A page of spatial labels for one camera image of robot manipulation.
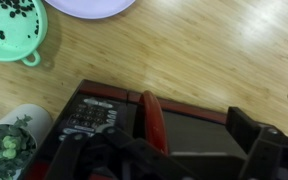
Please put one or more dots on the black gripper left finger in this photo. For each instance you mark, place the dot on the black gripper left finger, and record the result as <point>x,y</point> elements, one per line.
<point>117,156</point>

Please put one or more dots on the scattered coffee beans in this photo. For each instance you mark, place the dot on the scattered coffee beans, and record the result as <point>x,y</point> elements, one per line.
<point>12,14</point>

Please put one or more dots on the red black microwave body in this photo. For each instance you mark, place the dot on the red black microwave body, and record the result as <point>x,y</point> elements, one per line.
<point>87,115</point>

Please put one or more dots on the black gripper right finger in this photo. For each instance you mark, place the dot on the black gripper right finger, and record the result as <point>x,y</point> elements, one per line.
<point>267,153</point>

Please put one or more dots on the lavender round plate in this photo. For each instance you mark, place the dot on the lavender round plate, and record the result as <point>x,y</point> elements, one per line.
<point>90,8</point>

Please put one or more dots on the small potted green plant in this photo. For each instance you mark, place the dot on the small potted green plant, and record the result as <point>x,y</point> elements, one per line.
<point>4,146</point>

